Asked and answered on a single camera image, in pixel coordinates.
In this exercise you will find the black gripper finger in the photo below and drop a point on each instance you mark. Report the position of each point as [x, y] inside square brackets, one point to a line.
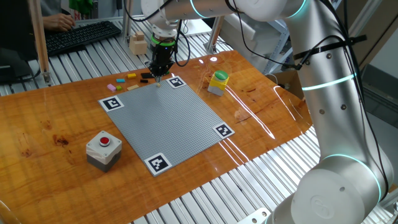
[155, 71]
[165, 70]

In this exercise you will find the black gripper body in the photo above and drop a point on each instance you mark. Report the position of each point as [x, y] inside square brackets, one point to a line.
[162, 56]

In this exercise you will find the tan Lego plate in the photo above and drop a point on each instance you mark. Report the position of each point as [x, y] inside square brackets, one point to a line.
[133, 87]

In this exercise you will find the person's bare forearm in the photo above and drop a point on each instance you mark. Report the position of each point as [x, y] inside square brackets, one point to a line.
[45, 21]

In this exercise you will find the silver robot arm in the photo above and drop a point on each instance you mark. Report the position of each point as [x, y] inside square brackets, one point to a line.
[335, 109]

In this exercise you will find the black Lego plate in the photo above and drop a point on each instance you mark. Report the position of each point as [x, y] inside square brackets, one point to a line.
[145, 75]

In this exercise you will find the yellow Lego brick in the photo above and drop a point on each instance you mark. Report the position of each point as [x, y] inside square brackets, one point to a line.
[132, 75]

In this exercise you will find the cyan Lego brick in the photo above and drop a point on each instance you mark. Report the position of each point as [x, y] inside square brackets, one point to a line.
[120, 80]

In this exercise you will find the pink Lego brick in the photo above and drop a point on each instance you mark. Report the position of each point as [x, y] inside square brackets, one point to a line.
[111, 87]

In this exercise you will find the grey Lego baseplate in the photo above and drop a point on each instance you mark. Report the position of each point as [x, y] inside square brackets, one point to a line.
[164, 124]

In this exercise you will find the person's bare hand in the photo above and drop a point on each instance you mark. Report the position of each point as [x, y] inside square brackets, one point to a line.
[61, 21]

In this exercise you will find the black white fiducial marker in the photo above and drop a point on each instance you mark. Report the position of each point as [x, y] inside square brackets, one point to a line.
[224, 130]
[176, 81]
[158, 163]

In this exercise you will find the beige block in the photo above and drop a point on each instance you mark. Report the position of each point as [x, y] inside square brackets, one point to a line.
[137, 47]

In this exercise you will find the white flat board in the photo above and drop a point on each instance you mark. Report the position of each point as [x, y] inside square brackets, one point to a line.
[196, 29]

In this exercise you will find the fiducial marker with C pattern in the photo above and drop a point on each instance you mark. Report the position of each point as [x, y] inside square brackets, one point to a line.
[111, 103]

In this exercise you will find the yellow and grey button box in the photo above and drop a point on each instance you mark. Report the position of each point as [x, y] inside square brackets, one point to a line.
[218, 83]

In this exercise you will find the black computer keyboard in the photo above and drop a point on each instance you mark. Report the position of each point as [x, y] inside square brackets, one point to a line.
[81, 35]

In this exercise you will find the green cloth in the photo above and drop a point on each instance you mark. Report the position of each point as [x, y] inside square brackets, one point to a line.
[81, 6]

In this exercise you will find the grey box with red button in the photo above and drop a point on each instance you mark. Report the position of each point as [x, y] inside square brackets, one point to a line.
[104, 152]

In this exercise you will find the person in grey shirt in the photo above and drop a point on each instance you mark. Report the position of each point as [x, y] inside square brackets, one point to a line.
[53, 6]

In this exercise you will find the black computer monitor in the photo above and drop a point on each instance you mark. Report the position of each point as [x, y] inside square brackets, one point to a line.
[15, 31]

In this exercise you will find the wood grain mat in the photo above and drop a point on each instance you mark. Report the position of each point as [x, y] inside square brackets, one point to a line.
[62, 186]

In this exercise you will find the brown cardboard panel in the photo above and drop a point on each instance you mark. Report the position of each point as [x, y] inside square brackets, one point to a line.
[376, 37]

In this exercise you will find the dark grey cabinet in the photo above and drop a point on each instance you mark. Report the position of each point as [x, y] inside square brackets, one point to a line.
[382, 93]

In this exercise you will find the aluminium frame post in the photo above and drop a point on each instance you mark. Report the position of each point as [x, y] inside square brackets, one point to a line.
[213, 37]
[127, 25]

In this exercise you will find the grey metal shelf frame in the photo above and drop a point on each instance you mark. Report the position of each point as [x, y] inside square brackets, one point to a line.
[280, 43]

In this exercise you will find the wooden frame post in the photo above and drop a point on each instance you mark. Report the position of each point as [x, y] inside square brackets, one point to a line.
[38, 37]

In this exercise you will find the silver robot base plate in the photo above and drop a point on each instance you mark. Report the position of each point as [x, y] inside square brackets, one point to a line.
[255, 217]

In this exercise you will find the aluminium frame bar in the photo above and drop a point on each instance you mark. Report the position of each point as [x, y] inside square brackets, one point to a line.
[363, 15]

